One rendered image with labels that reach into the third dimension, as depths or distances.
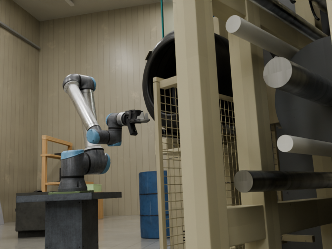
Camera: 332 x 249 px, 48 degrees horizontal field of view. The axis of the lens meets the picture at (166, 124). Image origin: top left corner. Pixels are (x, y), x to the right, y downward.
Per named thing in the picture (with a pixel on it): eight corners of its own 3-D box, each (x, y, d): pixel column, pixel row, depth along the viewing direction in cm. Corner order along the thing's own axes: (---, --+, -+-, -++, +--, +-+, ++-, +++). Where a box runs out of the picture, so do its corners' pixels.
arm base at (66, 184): (53, 192, 239) (53, 176, 241) (62, 191, 258) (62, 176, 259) (82, 190, 238) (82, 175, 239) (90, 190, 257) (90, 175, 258)
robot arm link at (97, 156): (80, 177, 260) (68, 78, 281) (101, 176, 272) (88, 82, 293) (92, 172, 250) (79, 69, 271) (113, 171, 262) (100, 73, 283)
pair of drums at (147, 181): (203, 228, 597) (199, 172, 613) (189, 238, 480) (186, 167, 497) (157, 229, 614) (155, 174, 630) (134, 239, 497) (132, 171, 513)
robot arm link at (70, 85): (61, 67, 267) (96, 135, 230) (76, 70, 276) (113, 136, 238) (55, 80, 272) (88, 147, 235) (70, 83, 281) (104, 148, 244)
